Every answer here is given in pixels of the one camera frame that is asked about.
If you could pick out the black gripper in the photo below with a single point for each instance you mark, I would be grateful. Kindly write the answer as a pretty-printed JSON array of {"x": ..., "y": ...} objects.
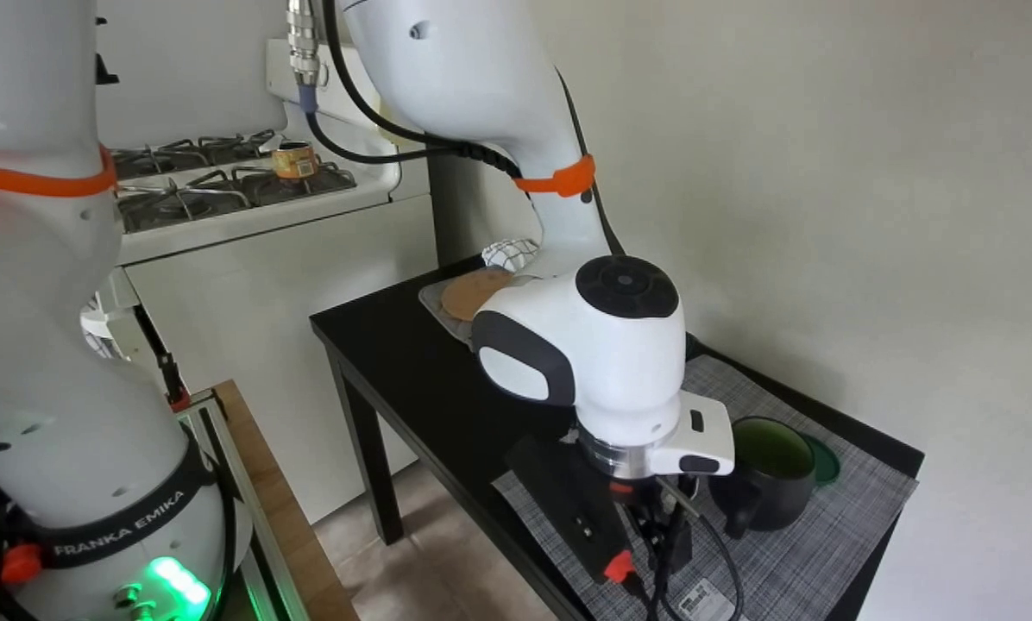
[{"x": 663, "y": 518}]

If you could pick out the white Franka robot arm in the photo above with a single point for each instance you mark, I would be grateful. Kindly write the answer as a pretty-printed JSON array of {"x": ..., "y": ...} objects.
[{"x": 43, "y": 348}]

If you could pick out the black cup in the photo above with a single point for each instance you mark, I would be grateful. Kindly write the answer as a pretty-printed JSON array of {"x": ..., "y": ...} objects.
[{"x": 779, "y": 488}]

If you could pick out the white paper label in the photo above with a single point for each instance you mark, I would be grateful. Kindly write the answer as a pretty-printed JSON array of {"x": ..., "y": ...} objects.
[{"x": 705, "y": 603}]

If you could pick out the grey woven placemat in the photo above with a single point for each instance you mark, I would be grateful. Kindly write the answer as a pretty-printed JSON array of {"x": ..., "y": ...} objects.
[{"x": 835, "y": 538}]

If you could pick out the green round coaster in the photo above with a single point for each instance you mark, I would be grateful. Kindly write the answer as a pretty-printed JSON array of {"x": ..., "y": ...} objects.
[{"x": 825, "y": 463}]

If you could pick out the black table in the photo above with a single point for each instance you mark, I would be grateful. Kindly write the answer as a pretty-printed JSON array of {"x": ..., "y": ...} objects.
[{"x": 421, "y": 382}]

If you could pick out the clear drinking glass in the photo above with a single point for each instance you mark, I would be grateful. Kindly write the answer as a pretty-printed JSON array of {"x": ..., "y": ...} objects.
[{"x": 512, "y": 253}]

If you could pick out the wooden board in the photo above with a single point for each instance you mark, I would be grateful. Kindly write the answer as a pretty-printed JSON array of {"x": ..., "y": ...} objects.
[{"x": 284, "y": 505}]

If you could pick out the white stove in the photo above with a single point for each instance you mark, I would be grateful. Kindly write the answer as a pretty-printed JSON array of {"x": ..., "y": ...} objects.
[{"x": 248, "y": 297}]

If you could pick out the small brown round object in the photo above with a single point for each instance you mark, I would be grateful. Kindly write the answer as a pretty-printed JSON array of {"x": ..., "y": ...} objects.
[{"x": 294, "y": 165}]

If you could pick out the red knob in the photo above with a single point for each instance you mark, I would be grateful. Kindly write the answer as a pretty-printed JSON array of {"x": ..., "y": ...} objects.
[{"x": 18, "y": 564}]

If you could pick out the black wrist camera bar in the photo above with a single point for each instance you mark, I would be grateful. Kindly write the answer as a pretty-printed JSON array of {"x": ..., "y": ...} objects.
[{"x": 568, "y": 495}]

